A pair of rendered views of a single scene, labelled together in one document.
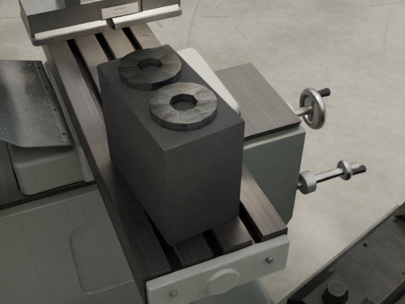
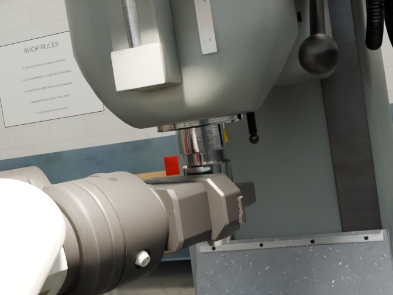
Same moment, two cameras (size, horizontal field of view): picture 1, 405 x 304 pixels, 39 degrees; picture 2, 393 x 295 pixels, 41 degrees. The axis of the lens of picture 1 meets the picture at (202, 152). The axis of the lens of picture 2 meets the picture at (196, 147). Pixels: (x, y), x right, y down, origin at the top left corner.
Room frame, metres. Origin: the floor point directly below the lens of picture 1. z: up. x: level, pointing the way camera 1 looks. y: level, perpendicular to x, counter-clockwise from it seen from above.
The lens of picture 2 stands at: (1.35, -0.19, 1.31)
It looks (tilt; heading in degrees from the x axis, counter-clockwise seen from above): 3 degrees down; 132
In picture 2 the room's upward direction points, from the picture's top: 9 degrees counter-clockwise
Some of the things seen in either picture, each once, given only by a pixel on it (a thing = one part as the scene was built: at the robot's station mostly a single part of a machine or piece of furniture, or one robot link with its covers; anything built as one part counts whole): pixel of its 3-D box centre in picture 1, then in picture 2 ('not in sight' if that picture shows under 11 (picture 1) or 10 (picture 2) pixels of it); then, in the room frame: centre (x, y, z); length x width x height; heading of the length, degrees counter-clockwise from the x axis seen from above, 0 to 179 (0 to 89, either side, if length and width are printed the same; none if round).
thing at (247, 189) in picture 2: not in sight; (236, 197); (1.05, 0.19, 1.23); 0.06 x 0.02 x 0.03; 90
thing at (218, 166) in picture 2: not in sight; (206, 167); (1.02, 0.19, 1.26); 0.05 x 0.05 x 0.01
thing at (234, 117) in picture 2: not in sight; (200, 122); (1.02, 0.19, 1.31); 0.09 x 0.09 x 0.01
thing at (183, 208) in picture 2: not in sight; (144, 222); (1.02, 0.10, 1.23); 0.13 x 0.12 x 0.10; 0
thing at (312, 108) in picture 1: (301, 111); not in sight; (1.21, -0.27, 0.64); 0.16 x 0.12 x 0.12; 113
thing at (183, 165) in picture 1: (169, 138); not in sight; (0.64, 0.05, 1.04); 0.22 x 0.12 x 0.20; 30
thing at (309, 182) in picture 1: (331, 174); not in sight; (1.09, -0.35, 0.52); 0.22 x 0.06 x 0.06; 113
